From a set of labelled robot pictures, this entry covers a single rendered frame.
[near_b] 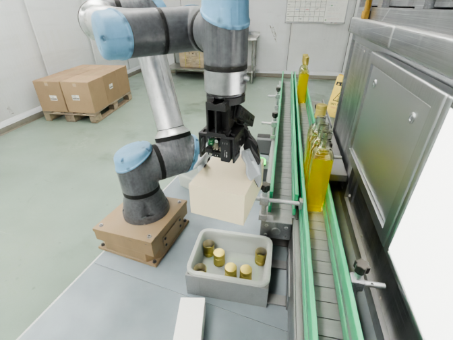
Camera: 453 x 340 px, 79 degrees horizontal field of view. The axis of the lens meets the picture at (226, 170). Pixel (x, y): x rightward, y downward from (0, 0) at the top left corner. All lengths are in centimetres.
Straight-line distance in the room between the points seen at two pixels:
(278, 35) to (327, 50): 110
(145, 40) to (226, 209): 34
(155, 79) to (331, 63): 608
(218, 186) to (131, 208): 41
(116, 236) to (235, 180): 47
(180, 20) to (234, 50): 12
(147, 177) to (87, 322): 40
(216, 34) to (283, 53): 624
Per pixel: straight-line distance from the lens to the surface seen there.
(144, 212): 90
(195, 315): 74
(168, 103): 87
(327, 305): 70
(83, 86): 422
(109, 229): 94
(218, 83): 48
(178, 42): 53
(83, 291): 93
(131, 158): 82
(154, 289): 87
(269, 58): 671
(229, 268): 81
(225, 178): 58
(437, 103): 58
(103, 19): 51
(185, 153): 86
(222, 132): 50
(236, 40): 46
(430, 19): 76
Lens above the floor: 144
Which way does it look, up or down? 31 degrees down
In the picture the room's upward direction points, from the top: straight up
